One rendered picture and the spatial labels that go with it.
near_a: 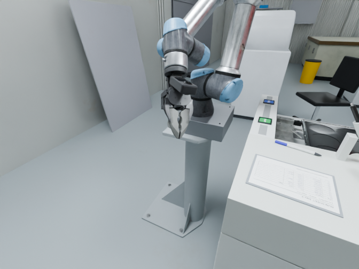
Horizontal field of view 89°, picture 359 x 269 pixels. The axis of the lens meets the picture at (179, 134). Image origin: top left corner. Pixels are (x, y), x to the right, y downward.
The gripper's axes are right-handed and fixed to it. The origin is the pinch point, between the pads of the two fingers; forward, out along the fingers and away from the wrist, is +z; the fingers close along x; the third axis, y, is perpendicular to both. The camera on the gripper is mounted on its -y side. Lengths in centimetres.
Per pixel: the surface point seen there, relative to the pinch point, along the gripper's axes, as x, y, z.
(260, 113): -50, 17, -11
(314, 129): -73, 7, -3
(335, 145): -68, -4, 5
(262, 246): -17.4, -12.8, 29.9
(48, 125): 84, 210, -22
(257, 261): -19.0, -9.4, 35.9
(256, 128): -38.0, 8.3, -3.0
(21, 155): 106, 200, 13
